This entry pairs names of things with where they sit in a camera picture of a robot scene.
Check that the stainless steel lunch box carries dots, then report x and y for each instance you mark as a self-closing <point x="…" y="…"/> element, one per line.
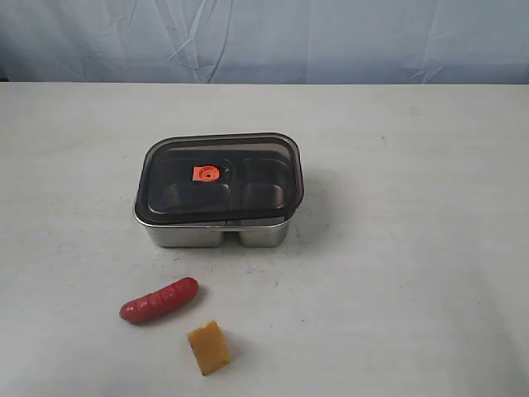
<point x="210" y="223"/>

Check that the dark transparent lunch box lid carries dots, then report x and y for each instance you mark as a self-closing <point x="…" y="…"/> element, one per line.
<point x="218" y="178"/>

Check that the red sausage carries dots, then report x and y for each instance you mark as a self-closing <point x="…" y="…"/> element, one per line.
<point x="160" y="302"/>

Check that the blue-grey backdrop cloth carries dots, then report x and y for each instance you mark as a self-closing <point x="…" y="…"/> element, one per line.
<point x="266" y="42"/>

